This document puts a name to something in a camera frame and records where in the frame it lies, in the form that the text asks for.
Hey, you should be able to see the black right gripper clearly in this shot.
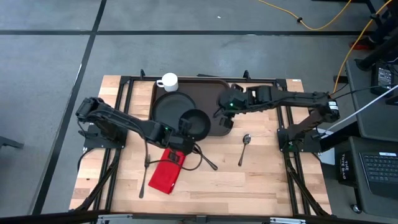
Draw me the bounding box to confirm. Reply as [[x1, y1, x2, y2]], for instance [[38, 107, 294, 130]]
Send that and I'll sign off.
[[216, 83, 250, 129]]

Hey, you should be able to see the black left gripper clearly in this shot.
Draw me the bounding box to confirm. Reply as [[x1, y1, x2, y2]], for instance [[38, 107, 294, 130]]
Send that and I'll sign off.
[[169, 118, 197, 165]]

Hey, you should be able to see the black round bowl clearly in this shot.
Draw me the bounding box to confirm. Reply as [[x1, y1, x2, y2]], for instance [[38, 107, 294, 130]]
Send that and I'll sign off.
[[179, 108, 212, 141]]

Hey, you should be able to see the black round plate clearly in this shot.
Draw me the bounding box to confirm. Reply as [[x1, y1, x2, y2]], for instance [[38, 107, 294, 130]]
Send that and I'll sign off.
[[151, 91, 197, 131]]

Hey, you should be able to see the red cloth napkin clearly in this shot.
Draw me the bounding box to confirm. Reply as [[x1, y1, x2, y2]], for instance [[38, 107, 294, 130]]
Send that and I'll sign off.
[[148, 148, 187, 195]]

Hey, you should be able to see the silver metal knife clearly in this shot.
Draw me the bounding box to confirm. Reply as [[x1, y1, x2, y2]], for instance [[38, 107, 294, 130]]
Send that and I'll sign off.
[[192, 144, 219, 171]]

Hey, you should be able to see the silver metal fork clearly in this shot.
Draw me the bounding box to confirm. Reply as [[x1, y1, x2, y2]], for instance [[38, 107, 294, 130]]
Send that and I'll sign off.
[[139, 154, 151, 199]]

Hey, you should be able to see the white ceramic mug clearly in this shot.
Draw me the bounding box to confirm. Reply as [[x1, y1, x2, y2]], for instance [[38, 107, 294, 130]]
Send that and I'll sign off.
[[155, 72, 180, 93]]

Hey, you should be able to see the brown plastic serving tray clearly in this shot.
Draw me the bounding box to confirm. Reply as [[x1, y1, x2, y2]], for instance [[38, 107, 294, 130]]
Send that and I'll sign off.
[[151, 79, 235, 138]]

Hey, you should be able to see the silver metal spoon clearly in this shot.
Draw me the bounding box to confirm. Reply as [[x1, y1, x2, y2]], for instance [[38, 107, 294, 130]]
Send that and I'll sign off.
[[238, 134, 252, 167]]

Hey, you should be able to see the black tote bag box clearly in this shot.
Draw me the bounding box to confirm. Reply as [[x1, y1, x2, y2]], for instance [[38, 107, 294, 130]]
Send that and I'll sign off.
[[338, 151, 356, 187]]

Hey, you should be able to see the grey side table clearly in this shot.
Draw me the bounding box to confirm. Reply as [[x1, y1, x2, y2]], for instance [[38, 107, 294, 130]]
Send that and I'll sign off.
[[348, 136, 398, 219], [345, 58, 398, 142]]

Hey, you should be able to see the small red object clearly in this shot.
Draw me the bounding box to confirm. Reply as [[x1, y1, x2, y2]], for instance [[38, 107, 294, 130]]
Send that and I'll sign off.
[[351, 40, 373, 52]]

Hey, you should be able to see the black crossbar with silver brackets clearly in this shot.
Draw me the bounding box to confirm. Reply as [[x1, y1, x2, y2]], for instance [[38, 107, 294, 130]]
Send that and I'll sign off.
[[0, 210, 398, 224]]

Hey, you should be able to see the black device with screen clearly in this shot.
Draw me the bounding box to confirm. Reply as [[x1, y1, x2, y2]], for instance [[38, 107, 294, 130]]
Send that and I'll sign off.
[[371, 61, 398, 98]]

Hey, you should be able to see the person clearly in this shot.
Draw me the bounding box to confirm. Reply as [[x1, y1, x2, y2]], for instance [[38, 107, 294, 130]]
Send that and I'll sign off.
[[355, 0, 398, 72]]

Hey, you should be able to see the laptop keyboard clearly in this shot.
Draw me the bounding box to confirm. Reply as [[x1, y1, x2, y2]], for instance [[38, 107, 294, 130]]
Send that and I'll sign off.
[[359, 151, 398, 200]]

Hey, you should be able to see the grey furniture leg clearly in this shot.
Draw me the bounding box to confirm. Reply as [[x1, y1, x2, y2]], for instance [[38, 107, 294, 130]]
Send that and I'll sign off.
[[0, 136, 25, 151]]

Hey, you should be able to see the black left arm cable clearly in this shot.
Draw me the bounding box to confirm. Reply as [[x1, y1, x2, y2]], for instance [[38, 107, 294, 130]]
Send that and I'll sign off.
[[144, 139, 204, 172]]

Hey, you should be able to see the yellow extension cable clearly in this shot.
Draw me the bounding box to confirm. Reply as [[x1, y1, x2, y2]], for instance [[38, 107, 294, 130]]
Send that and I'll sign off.
[[333, 0, 394, 93], [257, 0, 353, 31]]

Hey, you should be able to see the black power cable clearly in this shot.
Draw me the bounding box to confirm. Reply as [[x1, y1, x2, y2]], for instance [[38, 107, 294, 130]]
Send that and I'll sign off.
[[331, 83, 398, 100]]

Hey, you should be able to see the white cable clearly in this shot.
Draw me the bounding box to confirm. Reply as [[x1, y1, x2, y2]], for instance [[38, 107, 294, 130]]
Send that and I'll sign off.
[[325, 85, 398, 134]]

